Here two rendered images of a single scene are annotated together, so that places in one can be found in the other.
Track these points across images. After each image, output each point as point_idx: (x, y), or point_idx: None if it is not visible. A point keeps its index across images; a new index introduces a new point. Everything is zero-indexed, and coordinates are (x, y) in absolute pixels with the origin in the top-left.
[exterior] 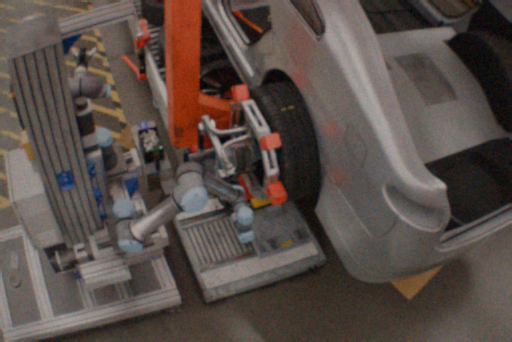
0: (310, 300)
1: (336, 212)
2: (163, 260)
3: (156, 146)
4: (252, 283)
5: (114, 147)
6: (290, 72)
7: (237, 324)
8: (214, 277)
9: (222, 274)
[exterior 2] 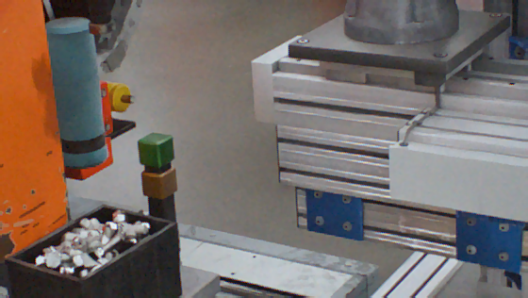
0: (197, 211)
1: None
2: (402, 272)
3: (149, 138)
4: (255, 240)
5: (326, 40)
6: None
7: (370, 247)
8: (307, 281)
9: (284, 276)
